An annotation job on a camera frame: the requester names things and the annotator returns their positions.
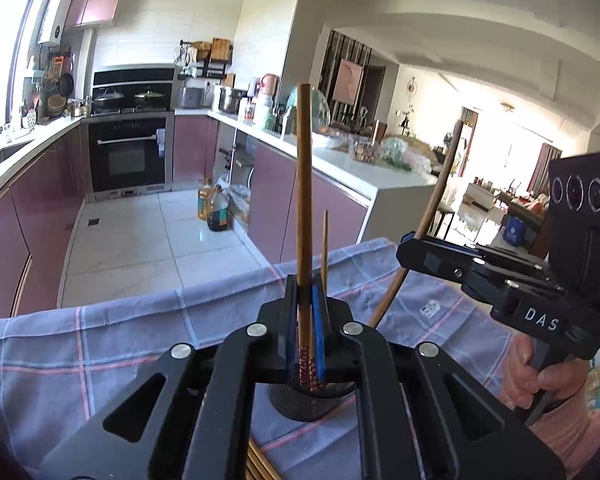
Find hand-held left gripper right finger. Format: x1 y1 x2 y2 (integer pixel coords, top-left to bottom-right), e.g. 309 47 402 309
310 282 566 480

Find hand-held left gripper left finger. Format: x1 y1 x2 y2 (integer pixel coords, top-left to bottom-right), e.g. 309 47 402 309
37 275 303 480

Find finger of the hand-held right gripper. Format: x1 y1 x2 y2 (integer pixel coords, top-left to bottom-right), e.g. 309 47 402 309
404 232 566 288
396 238 511 306

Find bamboo chopstick with patterned end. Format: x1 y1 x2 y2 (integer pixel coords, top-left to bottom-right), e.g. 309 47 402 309
321 209 329 293
367 119 465 330
295 83 317 393

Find black mesh utensil holder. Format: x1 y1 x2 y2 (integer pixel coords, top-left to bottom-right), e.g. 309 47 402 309
267 380 357 422

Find bundle of bamboo chopsticks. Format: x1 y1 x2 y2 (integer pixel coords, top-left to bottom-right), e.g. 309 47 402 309
246 437 282 480

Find person's right forearm pink sleeve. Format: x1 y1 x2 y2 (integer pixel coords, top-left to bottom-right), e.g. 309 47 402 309
527 385 600 480

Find person's right hand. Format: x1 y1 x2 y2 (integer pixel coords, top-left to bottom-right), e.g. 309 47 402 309
502 334 591 411

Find blue bag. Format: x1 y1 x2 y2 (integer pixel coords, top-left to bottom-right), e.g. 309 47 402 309
502 216 526 246

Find clear plastic bags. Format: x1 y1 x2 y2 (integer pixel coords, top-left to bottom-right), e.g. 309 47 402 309
380 135 431 173

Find pink peninsula counter cabinets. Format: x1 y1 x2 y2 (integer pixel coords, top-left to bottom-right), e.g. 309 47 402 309
215 120 381 266

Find dark cooking oil bottle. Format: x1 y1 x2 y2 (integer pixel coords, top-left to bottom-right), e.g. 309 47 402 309
207 185 230 232

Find yellow cooking oil bottle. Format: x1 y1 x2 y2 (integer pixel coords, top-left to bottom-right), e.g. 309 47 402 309
197 180 216 221

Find blue plaid cloth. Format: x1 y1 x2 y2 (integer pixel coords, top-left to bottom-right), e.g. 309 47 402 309
0 236 551 480

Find glass dome food cover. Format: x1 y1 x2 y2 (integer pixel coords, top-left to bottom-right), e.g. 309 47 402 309
285 87 331 133

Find black built-in oven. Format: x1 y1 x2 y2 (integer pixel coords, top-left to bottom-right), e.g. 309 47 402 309
87 115 173 195

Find cooking pot with glass lid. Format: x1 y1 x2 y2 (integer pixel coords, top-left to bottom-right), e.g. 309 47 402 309
134 90 166 110
94 89 126 111

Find pink lower cabinets under window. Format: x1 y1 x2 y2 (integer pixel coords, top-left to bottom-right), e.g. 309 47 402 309
0 120 88 321

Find black range hood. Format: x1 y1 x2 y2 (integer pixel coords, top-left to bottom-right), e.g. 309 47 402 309
92 67 176 88

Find hanging kitchen utensil rack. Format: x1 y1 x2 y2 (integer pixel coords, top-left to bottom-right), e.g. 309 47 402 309
30 45 76 121

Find pink upper cabinet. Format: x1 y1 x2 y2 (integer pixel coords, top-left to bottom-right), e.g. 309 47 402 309
64 0 128 29

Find white water heater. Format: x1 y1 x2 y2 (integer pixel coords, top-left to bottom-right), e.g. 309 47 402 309
37 0 73 45

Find kitchen window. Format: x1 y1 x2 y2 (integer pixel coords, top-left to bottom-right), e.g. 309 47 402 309
0 0 38 126

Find pink wall picture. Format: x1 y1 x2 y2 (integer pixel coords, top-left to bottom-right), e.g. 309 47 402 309
332 58 365 105

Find black wall shelf rack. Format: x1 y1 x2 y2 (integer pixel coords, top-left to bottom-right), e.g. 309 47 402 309
180 39 233 81

